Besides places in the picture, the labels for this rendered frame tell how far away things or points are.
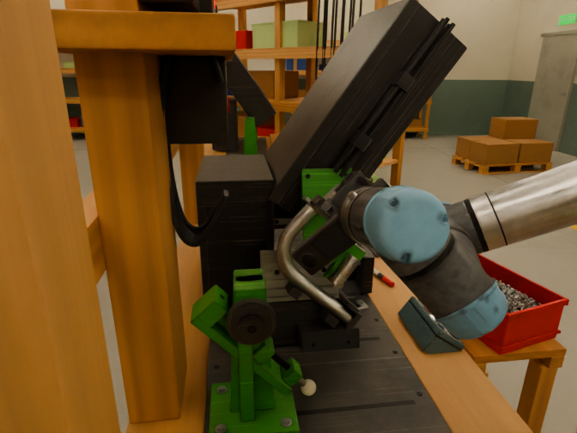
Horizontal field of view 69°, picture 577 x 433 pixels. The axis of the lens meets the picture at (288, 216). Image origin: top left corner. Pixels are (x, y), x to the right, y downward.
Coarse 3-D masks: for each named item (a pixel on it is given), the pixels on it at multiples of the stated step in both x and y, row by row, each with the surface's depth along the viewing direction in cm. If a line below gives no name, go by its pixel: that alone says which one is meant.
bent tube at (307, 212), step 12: (300, 216) 89; (312, 216) 90; (288, 228) 89; (300, 228) 89; (288, 240) 89; (276, 252) 90; (288, 252) 90; (288, 264) 90; (288, 276) 90; (300, 276) 90; (300, 288) 91; (312, 288) 91; (324, 300) 91; (336, 312) 92; (348, 312) 93
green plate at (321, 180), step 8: (312, 168) 92; (320, 168) 92; (328, 168) 93; (304, 176) 92; (312, 176) 92; (320, 176) 92; (328, 176) 93; (336, 176) 93; (344, 176) 93; (304, 184) 92; (312, 184) 92; (320, 184) 93; (328, 184) 93; (336, 184) 93; (304, 192) 92; (312, 192) 92; (320, 192) 93; (320, 216) 93; (312, 224) 93; (320, 224) 93; (304, 232) 93; (312, 232) 93; (304, 240) 93
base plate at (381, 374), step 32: (352, 288) 117; (224, 352) 91; (288, 352) 91; (320, 352) 91; (352, 352) 91; (384, 352) 91; (320, 384) 82; (352, 384) 82; (384, 384) 82; (416, 384) 82; (320, 416) 74; (352, 416) 74; (384, 416) 74; (416, 416) 74
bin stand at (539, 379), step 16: (480, 352) 107; (512, 352) 107; (528, 352) 107; (544, 352) 108; (560, 352) 109; (480, 368) 107; (528, 368) 116; (544, 368) 111; (528, 384) 116; (544, 384) 112; (528, 400) 116; (544, 400) 115; (528, 416) 116; (544, 416) 117
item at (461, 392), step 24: (384, 264) 132; (384, 288) 118; (408, 288) 118; (384, 312) 106; (408, 336) 97; (408, 360) 89; (432, 360) 89; (456, 360) 89; (432, 384) 82; (456, 384) 82; (480, 384) 82; (456, 408) 76; (480, 408) 76; (504, 408) 76; (456, 432) 71; (480, 432) 71; (504, 432) 71; (528, 432) 71
